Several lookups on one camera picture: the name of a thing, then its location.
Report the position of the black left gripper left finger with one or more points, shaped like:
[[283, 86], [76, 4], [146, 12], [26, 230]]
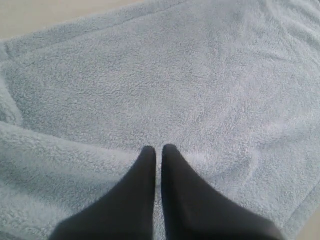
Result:
[[125, 213]]

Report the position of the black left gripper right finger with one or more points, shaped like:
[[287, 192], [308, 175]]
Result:
[[193, 210]]

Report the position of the light blue fleece towel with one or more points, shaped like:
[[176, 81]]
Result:
[[234, 84]]

